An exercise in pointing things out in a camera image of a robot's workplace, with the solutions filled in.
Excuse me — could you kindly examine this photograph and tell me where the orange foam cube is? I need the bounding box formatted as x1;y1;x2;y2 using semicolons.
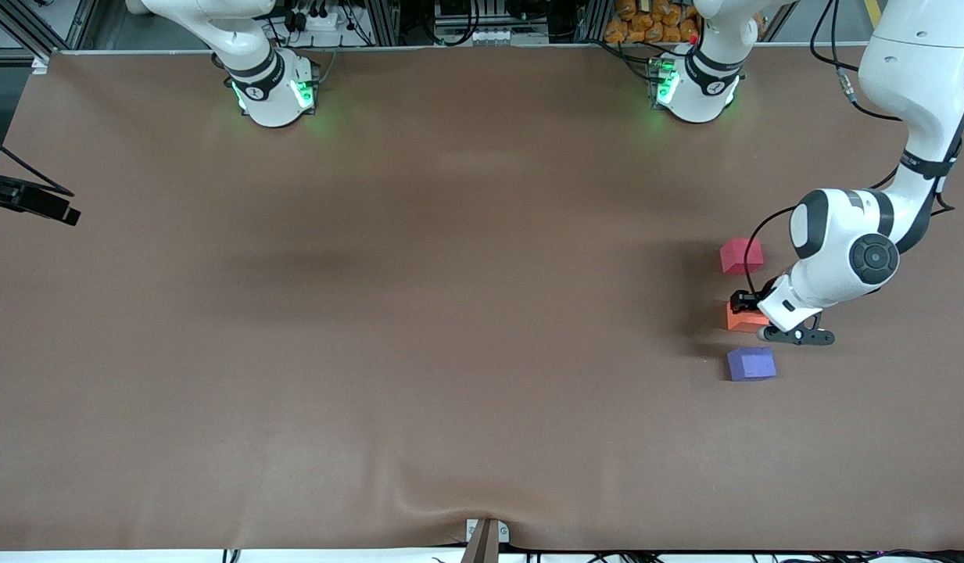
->
726;301;772;335

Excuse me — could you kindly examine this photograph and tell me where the red foam cube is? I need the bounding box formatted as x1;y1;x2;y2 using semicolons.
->
719;238;765;275

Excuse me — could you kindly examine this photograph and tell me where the purple-blue foam cube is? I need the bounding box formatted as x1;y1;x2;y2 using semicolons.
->
726;346;778;382

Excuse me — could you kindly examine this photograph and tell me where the pile of orange objects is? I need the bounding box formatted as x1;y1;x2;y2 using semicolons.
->
604;0;703;45

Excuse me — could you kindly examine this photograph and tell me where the white power strip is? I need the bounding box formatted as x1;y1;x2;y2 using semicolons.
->
290;6;349;34

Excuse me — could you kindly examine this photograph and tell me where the table cover mat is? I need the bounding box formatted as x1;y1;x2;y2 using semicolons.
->
0;43;964;552

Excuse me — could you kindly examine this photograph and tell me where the white terminal strip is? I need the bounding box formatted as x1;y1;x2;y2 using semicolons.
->
472;27;551;45

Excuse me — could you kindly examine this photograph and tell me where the black equipment box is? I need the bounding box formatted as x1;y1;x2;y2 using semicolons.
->
433;0;482;26

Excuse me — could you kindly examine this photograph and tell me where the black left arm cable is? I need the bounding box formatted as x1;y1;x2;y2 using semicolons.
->
742;0;959;298

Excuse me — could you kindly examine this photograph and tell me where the aluminium frame profile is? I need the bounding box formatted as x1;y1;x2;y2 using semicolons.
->
582;0;611;44
0;0;99;75
368;0;402;46

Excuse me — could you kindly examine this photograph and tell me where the silver metal bracket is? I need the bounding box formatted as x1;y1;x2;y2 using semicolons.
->
464;518;511;546

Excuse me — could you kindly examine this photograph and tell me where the brown stand post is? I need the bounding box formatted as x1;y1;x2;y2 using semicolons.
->
460;520;500;563

